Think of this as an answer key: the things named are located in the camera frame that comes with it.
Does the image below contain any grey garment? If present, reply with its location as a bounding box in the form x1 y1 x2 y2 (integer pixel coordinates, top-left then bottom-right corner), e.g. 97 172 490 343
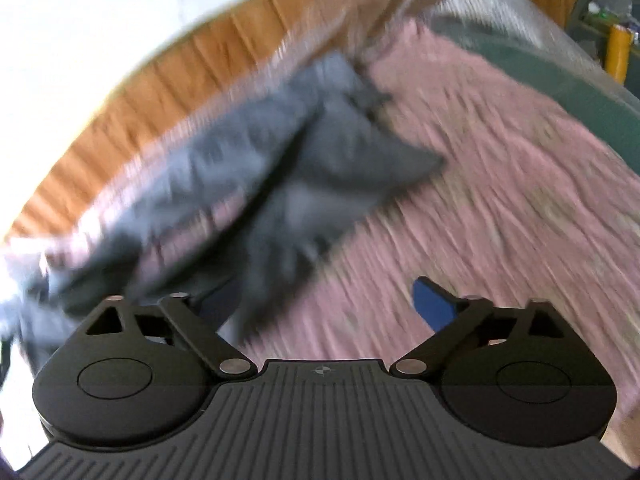
0 52 446 361

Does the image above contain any green mattress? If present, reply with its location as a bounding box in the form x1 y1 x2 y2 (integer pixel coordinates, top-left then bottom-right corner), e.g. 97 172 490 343
430 15 640 176

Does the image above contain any pink printed blanket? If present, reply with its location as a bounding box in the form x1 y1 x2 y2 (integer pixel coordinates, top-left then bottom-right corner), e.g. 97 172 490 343
0 17 640 421

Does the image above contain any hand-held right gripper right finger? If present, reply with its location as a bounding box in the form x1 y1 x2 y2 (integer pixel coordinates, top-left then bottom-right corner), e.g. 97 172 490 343
389 276 571 378

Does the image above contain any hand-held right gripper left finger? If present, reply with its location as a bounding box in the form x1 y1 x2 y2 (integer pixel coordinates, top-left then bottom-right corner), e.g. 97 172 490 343
84 280 258 378

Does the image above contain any wooden headboard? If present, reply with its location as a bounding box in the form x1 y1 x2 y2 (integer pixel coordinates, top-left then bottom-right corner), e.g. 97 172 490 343
5 0 451 256

